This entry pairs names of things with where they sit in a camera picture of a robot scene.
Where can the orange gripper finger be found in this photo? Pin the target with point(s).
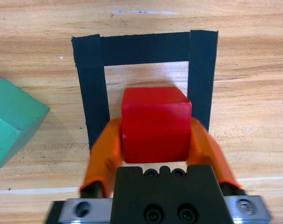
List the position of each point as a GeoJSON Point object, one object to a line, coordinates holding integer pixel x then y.
{"type": "Point", "coordinates": [101, 154]}
{"type": "Point", "coordinates": [209, 151]}

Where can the black tape square outline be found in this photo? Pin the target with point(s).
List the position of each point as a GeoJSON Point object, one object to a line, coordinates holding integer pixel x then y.
{"type": "Point", "coordinates": [90, 93]}

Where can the red wooden cube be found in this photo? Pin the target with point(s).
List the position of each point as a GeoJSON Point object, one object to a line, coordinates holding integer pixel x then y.
{"type": "Point", "coordinates": [155, 130]}

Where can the green wooden cube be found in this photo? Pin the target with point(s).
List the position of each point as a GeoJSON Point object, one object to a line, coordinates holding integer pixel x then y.
{"type": "Point", "coordinates": [13, 116]}

